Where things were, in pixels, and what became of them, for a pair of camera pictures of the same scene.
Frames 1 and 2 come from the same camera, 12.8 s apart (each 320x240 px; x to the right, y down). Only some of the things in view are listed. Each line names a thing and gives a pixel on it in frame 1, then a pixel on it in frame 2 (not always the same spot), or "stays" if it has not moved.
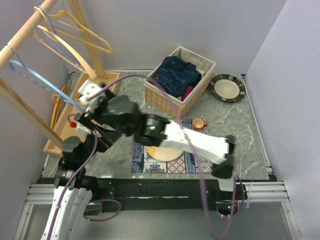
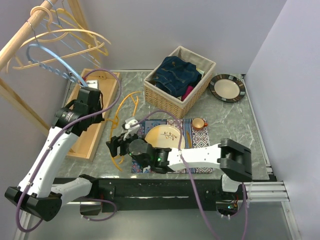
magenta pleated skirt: [190, 88] stays
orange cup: [198, 124] stays
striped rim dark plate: [227, 88] stays
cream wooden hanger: [66, 44] → [56, 56]
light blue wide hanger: [46, 84] → [77, 80]
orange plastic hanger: [59, 101] → [114, 117]
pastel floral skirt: [201, 72] stays
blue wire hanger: [55, 33] → [93, 60]
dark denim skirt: [176, 75] stays
